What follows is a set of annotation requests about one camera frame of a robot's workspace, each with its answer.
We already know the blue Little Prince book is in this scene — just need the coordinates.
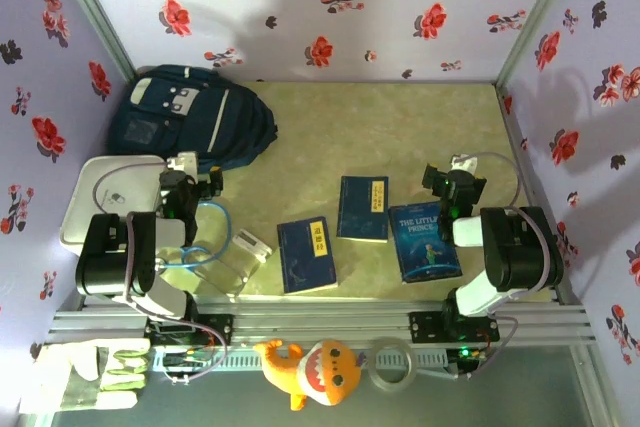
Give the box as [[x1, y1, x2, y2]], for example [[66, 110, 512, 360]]
[[387, 201, 464, 284]]

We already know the navy blue backpack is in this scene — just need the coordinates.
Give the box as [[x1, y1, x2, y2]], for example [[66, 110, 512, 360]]
[[107, 64, 279, 171]]

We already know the blue book small yellow label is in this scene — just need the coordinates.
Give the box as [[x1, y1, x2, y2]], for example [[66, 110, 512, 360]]
[[336, 175, 390, 244]]

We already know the blue book large yellow label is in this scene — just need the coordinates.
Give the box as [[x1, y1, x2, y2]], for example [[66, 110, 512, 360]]
[[276, 216, 339, 296]]

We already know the clear plastic case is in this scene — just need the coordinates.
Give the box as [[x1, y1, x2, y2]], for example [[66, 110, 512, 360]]
[[187, 199, 262, 299]]

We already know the white storage box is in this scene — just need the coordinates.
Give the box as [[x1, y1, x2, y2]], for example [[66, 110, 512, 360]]
[[59, 155, 169, 261]]

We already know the blue tube stethoscope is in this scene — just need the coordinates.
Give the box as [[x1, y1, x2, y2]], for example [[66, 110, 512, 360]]
[[180, 200, 234, 271]]

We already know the small white plastic stand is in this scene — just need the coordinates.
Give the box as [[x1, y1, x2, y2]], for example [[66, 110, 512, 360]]
[[232, 228, 274, 264]]

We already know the clear tape roll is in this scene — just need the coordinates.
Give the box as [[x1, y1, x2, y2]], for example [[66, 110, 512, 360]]
[[368, 336, 416, 392]]

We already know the white green work glove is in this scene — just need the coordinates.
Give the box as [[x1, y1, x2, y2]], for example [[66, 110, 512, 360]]
[[19, 337, 152, 416]]

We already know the orange shark plush toy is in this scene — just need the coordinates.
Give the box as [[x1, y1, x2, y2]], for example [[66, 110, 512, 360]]
[[252, 339, 362, 412]]

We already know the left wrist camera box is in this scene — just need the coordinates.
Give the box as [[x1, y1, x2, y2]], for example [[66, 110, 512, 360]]
[[167, 151, 200, 173]]

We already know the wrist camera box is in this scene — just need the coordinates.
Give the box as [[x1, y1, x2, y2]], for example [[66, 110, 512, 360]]
[[448, 152, 480, 174], [167, 151, 200, 173]]

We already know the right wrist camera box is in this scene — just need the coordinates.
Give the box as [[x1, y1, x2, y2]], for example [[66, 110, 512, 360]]
[[448, 152, 480, 174]]

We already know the aluminium side rail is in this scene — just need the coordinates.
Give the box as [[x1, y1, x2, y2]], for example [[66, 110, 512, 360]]
[[497, 84, 584, 306]]

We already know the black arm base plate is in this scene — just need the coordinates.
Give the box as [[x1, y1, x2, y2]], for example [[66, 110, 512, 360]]
[[143, 313, 235, 347], [408, 310, 501, 344]]

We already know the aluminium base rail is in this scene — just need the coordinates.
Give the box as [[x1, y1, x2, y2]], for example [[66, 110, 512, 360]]
[[47, 296, 599, 348]]

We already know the white slotted cable duct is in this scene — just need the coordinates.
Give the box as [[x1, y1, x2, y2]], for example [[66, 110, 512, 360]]
[[152, 346, 451, 372]]

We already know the aluminium corner post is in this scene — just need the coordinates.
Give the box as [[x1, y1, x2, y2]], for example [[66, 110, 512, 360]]
[[496, 0, 585, 88], [47, 0, 144, 93]]

